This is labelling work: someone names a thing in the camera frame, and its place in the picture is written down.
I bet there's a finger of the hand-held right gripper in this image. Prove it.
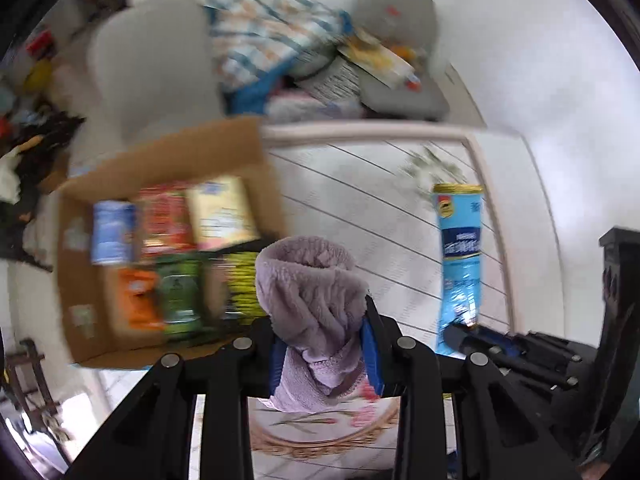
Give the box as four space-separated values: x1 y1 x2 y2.
470 325 576 361
445 327 581 391

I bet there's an orange snack packet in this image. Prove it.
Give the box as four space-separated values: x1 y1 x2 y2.
116 266 166 331

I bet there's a purple fleece cloth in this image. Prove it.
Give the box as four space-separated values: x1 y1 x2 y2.
255 236 371 413

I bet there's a dark patterned cloth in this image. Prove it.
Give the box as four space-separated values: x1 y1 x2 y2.
295 55 363 103

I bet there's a long blue packet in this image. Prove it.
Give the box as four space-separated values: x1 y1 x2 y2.
431 183 485 356

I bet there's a dark wooden frame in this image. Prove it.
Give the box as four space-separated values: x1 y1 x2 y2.
0 339 71 463

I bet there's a grey chair with rounded back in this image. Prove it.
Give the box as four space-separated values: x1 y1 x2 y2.
86 0 227 146

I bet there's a red snack packet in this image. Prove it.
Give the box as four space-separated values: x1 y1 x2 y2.
135 185 197 256

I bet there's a yellow-green packet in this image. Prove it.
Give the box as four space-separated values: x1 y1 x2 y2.
220 250 271 318

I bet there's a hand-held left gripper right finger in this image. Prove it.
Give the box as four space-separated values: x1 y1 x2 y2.
361 295 568 480

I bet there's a green snack packet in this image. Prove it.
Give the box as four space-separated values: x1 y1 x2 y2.
155 255 207 341

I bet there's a yellow white bag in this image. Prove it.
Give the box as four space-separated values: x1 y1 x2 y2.
340 30 416 86

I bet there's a plaid blanket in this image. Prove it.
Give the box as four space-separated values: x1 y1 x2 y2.
200 0 351 96

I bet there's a pale yellow tissue packet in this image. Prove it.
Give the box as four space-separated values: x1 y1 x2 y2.
186 176 261 251

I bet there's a cardboard box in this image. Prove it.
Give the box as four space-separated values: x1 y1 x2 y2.
56 116 287 368

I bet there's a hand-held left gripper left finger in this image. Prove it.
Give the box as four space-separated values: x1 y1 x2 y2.
65 317 287 480

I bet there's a blue face mask packet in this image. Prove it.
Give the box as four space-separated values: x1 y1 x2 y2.
91 201 137 266

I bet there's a black folded frame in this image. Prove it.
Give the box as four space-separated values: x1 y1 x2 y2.
0 105 86 271

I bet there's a white goose plush toy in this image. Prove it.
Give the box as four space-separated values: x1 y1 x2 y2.
0 150 22 203

